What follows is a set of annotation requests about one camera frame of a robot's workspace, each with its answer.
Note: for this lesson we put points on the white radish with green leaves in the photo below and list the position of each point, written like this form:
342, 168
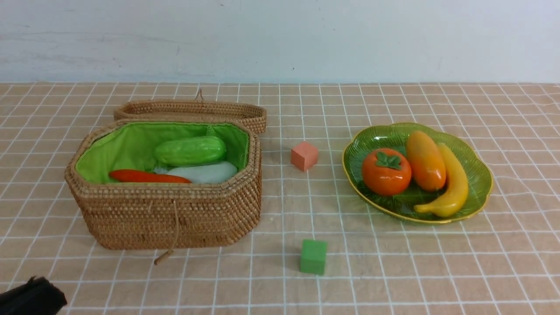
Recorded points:
202, 174

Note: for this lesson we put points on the light green chayote gourd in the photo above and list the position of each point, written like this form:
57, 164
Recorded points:
192, 151

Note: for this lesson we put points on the orange persimmon with green calyx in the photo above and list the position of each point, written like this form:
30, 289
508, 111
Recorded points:
386, 172

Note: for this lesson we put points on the orange yellow mango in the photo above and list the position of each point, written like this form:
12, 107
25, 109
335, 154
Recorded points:
426, 161

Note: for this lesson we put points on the orange carrot with green leaves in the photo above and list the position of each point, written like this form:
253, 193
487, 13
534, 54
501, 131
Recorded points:
131, 175

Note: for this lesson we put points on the yellow banana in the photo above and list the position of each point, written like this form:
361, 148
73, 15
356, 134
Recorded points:
455, 196

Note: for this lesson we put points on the orange-pink foam cube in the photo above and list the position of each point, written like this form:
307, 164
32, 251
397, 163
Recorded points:
304, 156

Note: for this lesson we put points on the woven wicker basket lid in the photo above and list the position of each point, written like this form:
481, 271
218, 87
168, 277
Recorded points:
251, 116

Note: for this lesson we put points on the green foam cube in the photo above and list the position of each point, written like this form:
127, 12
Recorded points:
313, 257

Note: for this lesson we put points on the woven wicker basket green lining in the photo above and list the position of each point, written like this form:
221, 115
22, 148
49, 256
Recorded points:
146, 216

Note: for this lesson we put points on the green glass leaf-shaped plate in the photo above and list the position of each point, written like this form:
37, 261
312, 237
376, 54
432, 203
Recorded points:
394, 136

